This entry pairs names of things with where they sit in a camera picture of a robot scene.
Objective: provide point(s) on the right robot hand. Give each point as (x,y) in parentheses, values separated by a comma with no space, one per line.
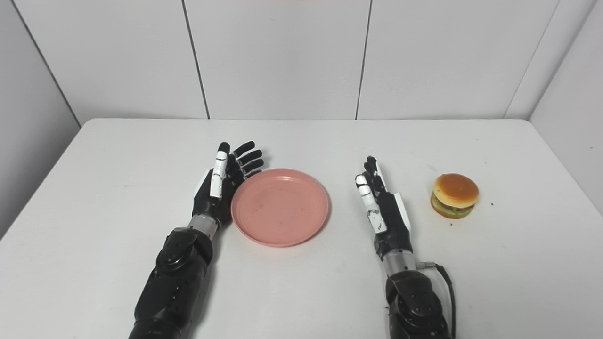
(388,216)

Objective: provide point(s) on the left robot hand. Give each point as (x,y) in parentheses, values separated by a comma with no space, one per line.
(219,188)

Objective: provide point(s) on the pink round plate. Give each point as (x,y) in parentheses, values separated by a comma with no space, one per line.
(280,207)

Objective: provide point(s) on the toy hamburger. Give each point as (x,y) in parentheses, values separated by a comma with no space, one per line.
(454,195)

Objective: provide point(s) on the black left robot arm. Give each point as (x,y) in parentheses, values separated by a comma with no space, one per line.
(176,282)

